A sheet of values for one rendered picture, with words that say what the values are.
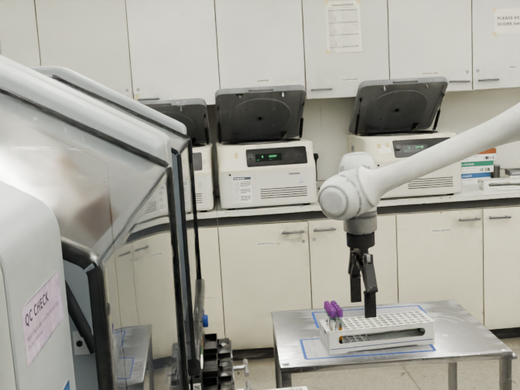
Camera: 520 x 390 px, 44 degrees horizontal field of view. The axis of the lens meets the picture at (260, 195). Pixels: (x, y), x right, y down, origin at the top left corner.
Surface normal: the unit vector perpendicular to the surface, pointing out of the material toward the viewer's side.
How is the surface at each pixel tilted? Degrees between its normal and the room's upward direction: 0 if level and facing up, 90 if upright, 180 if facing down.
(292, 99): 142
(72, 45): 90
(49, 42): 90
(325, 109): 90
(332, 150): 90
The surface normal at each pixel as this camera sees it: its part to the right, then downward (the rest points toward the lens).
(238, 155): 0.04, -0.39
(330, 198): -0.51, 0.21
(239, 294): 0.04, 0.14
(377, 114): 0.08, 0.86
